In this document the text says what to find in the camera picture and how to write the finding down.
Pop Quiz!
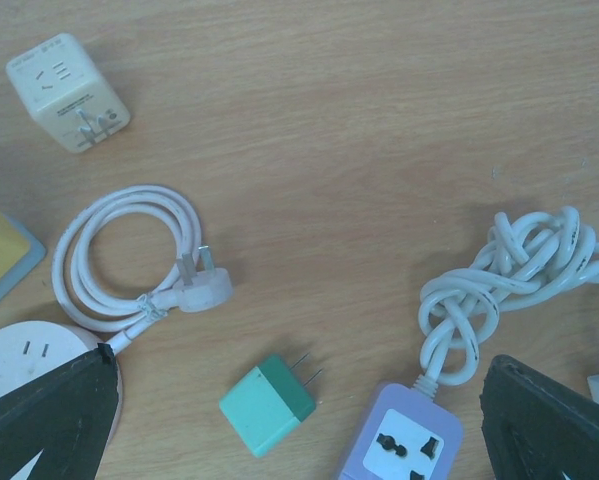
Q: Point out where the white knotted cable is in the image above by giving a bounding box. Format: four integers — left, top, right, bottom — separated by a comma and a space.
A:
413, 205, 599, 396

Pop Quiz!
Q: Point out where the beige cube socket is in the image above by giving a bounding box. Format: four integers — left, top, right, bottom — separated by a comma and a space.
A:
6, 33, 131, 153

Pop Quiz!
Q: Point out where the purple power strip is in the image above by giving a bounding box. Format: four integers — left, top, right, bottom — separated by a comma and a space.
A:
334, 382, 464, 480

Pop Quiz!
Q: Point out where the green charger plug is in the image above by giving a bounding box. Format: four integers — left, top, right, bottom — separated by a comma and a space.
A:
219, 353, 317, 458

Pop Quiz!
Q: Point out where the pink round socket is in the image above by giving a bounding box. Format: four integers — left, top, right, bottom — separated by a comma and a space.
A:
0, 320, 125, 451

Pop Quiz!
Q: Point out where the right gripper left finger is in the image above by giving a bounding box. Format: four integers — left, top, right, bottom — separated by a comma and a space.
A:
0, 343, 119, 479

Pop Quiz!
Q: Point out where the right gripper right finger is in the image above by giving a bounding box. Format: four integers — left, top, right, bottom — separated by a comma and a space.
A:
480, 355, 599, 479

